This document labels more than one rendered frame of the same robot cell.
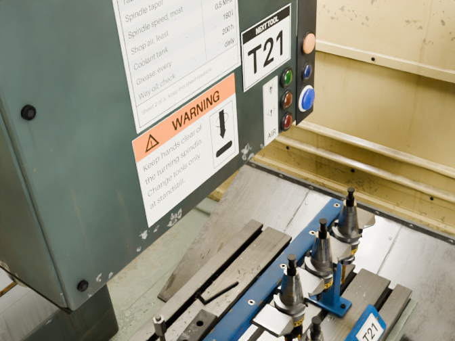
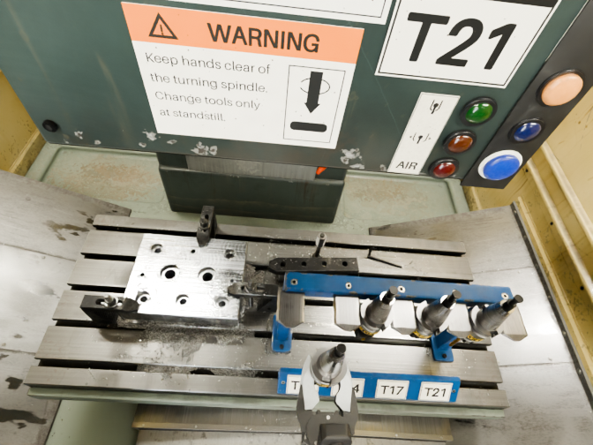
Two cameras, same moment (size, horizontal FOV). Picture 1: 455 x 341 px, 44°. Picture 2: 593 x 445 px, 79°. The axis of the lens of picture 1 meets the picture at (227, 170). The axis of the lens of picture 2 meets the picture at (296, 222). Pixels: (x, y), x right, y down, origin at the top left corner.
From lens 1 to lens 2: 0.43 m
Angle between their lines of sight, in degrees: 35
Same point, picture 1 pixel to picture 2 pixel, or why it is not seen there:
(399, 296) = (494, 398)
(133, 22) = not seen: outside the picture
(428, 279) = (540, 414)
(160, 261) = (396, 212)
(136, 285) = (369, 211)
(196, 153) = (251, 99)
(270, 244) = (452, 268)
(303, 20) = (581, 41)
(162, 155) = (184, 61)
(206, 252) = (421, 233)
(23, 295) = not seen: hidden behind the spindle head
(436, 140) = not seen: outside the picture
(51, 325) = (291, 184)
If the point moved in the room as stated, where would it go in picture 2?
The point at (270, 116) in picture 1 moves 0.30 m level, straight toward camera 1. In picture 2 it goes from (415, 143) to (27, 310)
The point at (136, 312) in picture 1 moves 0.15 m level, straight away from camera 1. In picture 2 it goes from (349, 224) to (367, 203)
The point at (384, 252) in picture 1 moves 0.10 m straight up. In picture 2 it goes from (532, 361) to (554, 351)
